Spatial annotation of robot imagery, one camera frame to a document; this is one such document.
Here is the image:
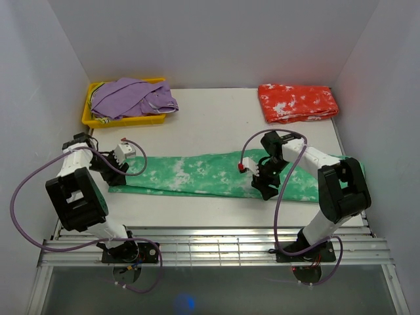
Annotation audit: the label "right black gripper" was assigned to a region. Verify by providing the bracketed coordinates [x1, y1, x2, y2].
[251, 158, 289, 201]

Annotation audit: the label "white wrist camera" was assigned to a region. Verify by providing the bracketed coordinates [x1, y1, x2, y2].
[238, 157, 259, 176]
[113, 138, 137, 164]

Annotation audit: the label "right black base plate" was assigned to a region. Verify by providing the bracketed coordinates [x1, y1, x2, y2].
[268, 241, 336, 263]

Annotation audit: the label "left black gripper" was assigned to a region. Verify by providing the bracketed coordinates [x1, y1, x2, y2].
[89, 149, 129, 187]

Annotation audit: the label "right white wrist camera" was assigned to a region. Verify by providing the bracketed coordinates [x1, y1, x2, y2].
[238, 157, 259, 176]

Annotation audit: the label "yellow plastic bin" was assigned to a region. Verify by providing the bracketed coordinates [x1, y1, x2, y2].
[81, 82, 166, 129]

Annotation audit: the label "purple trousers in bin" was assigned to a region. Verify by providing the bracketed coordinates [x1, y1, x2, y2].
[88, 77, 179, 120]

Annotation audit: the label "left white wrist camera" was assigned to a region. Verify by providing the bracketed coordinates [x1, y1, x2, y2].
[113, 138, 137, 164]

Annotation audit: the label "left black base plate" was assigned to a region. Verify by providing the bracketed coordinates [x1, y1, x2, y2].
[100, 242, 159, 264]

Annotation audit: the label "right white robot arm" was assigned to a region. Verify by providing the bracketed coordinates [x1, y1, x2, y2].
[241, 131, 371, 261]

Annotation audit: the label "green tie-dye trousers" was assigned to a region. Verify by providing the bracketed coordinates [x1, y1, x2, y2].
[108, 149, 318, 203]

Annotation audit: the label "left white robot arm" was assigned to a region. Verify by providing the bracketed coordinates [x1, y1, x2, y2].
[45, 133, 140, 263]

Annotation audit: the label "aluminium rail frame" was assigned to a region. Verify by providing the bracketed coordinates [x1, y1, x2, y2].
[38, 225, 410, 314]

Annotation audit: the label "red tie-dye folded trousers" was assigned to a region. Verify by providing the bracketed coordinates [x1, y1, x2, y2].
[257, 83, 339, 124]

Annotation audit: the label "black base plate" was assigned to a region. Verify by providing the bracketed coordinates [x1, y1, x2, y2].
[268, 241, 336, 263]
[100, 242, 159, 264]

